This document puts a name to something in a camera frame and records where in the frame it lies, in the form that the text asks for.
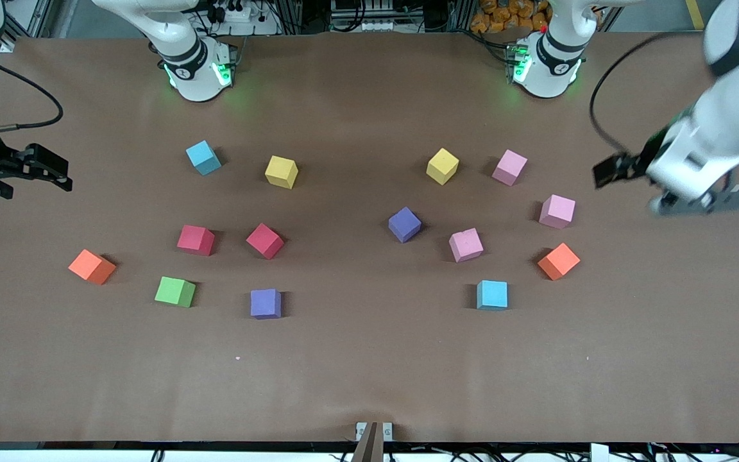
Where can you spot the notched pink foam cube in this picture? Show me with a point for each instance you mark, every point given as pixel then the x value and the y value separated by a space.
pixel 466 244

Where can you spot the blue foam cube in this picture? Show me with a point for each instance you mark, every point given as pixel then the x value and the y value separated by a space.
pixel 201 154
pixel 492 293

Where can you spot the yellow foam cube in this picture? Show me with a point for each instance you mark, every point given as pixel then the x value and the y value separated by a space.
pixel 441 164
pixel 280 170

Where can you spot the purple foam cube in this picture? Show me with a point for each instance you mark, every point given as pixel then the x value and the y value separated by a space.
pixel 404 222
pixel 265 302

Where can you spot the red foam cube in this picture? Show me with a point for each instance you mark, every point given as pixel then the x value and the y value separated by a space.
pixel 194 237
pixel 264 239

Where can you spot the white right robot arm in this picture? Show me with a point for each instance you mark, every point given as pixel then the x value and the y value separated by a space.
pixel 196 70

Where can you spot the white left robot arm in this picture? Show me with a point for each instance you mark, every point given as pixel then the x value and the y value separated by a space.
pixel 552 70

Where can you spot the light pink foam cube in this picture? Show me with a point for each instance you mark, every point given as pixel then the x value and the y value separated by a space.
pixel 557 209

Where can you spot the orange foam cube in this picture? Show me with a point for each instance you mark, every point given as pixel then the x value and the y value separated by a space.
pixel 559 259
pixel 90 264

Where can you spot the dusky pink foam cube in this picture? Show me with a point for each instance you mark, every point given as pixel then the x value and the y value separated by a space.
pixel 509 165

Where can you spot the green foam cube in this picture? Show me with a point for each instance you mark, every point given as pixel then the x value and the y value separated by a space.
pixel 173 290

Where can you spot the bag of orange items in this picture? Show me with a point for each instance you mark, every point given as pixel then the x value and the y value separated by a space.
pixel 504 13

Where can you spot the white power strip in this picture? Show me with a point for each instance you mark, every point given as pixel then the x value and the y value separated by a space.
pixel 247 29

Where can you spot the white electrical box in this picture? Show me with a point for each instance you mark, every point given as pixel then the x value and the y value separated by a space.
pixel 379 24

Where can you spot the table cover sheet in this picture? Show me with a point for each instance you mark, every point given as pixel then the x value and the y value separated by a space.
pixel 369 359

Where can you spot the aluminium frame profile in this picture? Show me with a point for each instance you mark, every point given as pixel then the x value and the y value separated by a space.
pixel 6 45

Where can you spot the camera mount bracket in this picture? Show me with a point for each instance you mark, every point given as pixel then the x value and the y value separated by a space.
pixel 369 449

